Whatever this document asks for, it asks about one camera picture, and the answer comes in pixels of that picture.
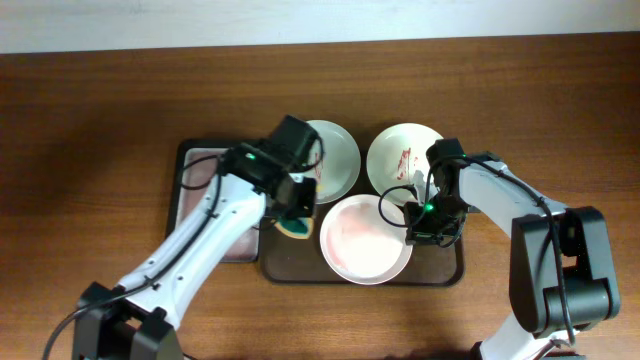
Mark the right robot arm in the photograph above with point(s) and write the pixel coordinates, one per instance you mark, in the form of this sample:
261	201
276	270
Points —
562	279

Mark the green and yellow sponge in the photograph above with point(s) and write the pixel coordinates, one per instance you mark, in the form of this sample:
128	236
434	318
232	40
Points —
298	228

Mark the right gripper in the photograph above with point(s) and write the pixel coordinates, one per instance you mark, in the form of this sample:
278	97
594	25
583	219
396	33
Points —
417	232

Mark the large brown serving tray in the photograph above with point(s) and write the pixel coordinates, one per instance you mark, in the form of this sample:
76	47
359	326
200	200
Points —
290	261

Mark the white plate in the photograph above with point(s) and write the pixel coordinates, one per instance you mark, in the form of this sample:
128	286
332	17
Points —
339	169
359	242
397	156

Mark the white plate front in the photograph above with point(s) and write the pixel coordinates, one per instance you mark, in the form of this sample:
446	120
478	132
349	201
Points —
359	242

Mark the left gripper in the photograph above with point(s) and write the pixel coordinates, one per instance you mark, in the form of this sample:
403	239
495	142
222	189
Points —
309	209

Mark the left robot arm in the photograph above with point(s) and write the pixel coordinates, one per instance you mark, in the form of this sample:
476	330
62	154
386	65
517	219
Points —
140	316

